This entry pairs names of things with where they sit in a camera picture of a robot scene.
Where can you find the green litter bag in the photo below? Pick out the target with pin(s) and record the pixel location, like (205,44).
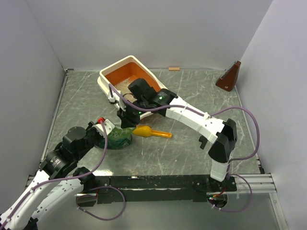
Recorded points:
(119,138)

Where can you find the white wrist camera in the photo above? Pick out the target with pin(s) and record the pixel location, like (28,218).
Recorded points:
(104,126)
(116,100)

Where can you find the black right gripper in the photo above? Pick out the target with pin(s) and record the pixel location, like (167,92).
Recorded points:
(127,120)

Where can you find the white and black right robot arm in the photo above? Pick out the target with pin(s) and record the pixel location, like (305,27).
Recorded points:
(221,134)

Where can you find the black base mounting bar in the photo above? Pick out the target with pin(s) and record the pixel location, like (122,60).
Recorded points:
(109,189)

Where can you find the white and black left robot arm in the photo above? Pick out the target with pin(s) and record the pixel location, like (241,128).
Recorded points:
(57,178)

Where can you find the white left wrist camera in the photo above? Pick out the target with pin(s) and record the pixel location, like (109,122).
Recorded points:
(104,126)

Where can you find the brown wooden wedge stand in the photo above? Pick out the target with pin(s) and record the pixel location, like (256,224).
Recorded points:
(228,80)

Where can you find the black bag clip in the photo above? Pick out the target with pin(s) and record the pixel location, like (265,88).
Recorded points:
(203,140)

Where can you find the small wooden block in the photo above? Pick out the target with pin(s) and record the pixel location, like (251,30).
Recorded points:
(174,68)

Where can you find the white and orange litter box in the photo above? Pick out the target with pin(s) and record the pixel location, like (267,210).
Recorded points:
(124,72)

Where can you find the grey cat litter pile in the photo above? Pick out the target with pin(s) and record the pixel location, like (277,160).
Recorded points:
(123,88)

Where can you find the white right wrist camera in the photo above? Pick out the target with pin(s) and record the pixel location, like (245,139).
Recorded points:
(116,100)

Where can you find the yellow plastic litter scoop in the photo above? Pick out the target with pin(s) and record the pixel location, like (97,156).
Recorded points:
(146,131)

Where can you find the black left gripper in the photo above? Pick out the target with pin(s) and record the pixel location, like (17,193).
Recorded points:
(90,127)

